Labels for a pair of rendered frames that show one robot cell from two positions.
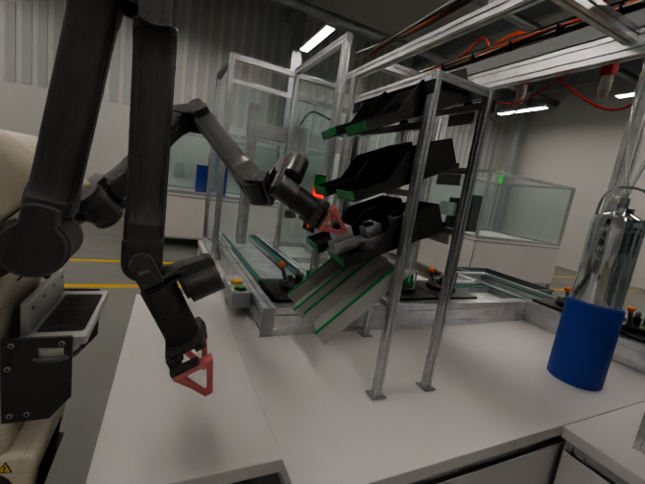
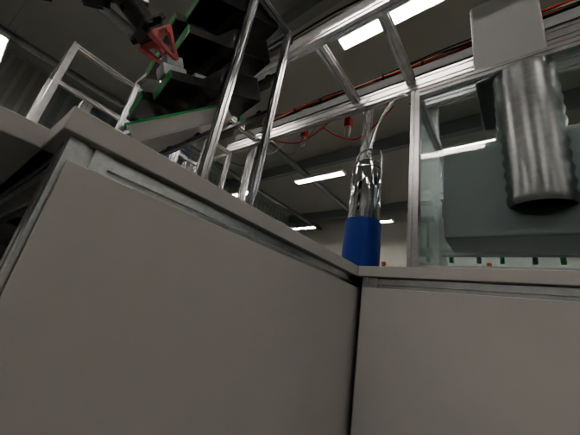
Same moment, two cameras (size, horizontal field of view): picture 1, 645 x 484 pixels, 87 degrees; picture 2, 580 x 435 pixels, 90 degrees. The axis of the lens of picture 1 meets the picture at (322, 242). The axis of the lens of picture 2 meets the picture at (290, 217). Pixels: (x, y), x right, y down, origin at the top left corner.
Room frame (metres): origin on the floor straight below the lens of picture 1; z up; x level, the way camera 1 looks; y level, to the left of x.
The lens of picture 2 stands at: (0.13, -0.15, 0.68)
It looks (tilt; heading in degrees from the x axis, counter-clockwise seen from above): 19 degrees up; 337
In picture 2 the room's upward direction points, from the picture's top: 10 degrees clockwise
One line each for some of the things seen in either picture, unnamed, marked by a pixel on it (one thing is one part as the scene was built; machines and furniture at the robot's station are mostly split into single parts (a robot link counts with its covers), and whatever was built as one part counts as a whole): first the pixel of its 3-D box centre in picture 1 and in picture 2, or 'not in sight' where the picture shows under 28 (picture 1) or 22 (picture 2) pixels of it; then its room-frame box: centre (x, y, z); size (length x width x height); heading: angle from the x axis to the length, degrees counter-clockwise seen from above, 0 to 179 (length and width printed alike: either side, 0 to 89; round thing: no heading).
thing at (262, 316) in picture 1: (241, 279); not in sight; (1.44, 0.33, 0.91); 0.89 x 0.06 x 0.11; 26
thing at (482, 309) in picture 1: (394, 301); not in sight; (1.47, -0.36, 0.91); 1.24 x 0.33 x 0.10; 116
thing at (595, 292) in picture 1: (611, 246); (366, 184); (1.08, -0.91, 1.32); 0.14 x 0.14 x 0.38
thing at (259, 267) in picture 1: (277, 278); not in sight; (1.54, 0.18, 0.91); 0.84 x 0.28 x 0.10; 26
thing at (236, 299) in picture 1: (235, 290); not in sight; (1.24, 0.30, 0.93); 0.21 x 0.07 x 0.06; 26
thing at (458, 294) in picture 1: (441, 279); not in sight; (1.59, -0.60, 1.01); 0.24 x 0.24 x 0.13; 26
